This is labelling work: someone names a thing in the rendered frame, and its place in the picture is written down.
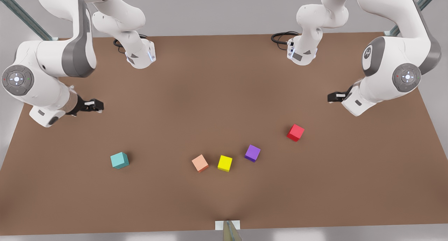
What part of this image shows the yellow wooden cube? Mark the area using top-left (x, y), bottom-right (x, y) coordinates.
top-left (217, 155), bottom-right (233, 172)

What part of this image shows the peach wooden cube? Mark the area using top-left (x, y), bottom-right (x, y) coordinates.
top-left (191, 154), bottom-right (209, 173)

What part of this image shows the purple wooden cube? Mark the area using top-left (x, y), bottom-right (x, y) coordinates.
top-left (244, 144), bottom-right (261, 163)

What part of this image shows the black cable loop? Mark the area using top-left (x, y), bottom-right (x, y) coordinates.
top-left (271, 31), bottom-right (301, 45)
top-left (113, 34), bottom-right (148, 54)

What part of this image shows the silver frame post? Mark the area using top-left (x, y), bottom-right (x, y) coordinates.
top-left (214, 220), bottom-right (243, 241)
top-left (384, 0), bottom-right (443, 37)
top-left (0, 0), bottom-right (58, 41)

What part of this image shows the red wooden cube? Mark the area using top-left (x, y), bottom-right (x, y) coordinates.
top-left (287, 124), bottom-right (305, 142)

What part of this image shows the teal wooden cube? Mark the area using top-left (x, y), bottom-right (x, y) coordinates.
top-left (110, 152), bottom-right (130, 170)

